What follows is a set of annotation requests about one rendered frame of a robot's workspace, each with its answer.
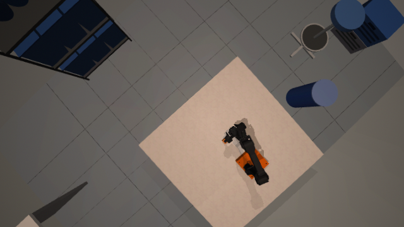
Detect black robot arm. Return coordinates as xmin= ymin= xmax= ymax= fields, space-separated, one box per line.
xmin=228 ymin=125 xmax=269 ymax=185

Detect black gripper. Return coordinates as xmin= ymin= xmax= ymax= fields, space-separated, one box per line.
xmin=225 ymin=122 xmax=247 ymax=143

